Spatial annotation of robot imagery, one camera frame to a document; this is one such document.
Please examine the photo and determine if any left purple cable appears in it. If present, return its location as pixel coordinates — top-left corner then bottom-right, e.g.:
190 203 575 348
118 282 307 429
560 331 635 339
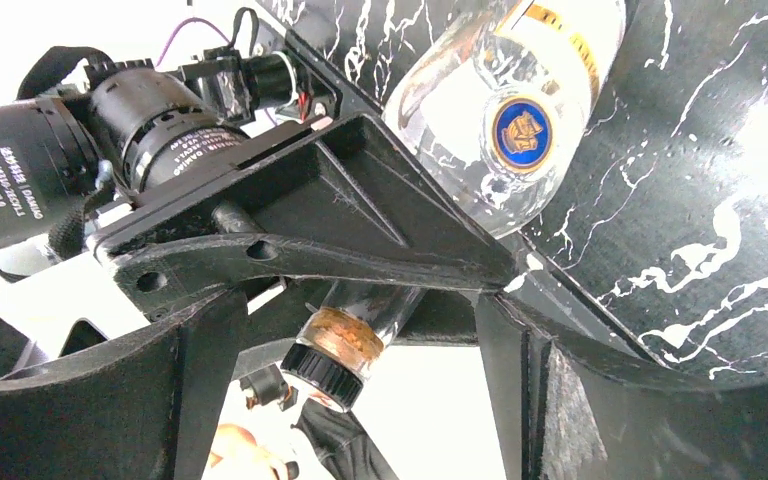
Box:
155 16 233 68

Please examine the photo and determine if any clear glass bottle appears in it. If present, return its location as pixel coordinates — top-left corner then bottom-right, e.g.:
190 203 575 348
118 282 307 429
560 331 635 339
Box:
280 0 628 413

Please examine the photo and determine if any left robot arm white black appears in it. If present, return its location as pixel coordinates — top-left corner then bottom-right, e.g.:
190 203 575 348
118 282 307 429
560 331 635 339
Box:
0 38 515 319

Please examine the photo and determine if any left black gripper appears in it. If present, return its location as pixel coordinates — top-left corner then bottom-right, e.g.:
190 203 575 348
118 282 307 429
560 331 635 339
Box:
0 60 246 249

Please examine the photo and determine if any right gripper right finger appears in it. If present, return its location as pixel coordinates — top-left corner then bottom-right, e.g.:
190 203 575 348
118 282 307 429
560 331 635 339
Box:
475 294 768 479

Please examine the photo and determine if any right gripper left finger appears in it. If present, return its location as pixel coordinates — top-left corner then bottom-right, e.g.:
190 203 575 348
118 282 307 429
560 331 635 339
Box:
0 289 246 479

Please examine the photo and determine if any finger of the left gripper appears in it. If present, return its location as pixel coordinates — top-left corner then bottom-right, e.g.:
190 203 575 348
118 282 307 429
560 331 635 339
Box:
89 114 515 314

